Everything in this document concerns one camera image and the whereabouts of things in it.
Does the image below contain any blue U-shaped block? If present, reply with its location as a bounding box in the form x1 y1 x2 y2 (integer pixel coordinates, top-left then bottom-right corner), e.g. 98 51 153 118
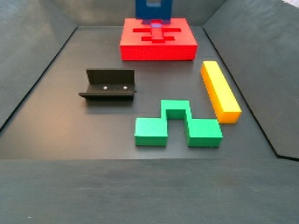
134 0 173 20

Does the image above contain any red slotted board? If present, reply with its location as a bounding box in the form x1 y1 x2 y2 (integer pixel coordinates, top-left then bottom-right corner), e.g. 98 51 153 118
118 18 197 61

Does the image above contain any green zigzag block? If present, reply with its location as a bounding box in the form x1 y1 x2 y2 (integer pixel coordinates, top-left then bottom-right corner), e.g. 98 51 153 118
134 100 223 147

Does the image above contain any yellow long bar block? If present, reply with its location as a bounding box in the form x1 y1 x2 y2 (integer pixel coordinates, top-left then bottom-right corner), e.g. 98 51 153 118
200 61 241 124

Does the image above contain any purple U-shaped block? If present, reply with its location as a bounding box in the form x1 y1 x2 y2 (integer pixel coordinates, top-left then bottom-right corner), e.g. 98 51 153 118
141 19 171 28

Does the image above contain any black angle bracket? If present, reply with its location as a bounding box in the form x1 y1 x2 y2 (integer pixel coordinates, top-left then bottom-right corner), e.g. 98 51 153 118
78 68 136 100

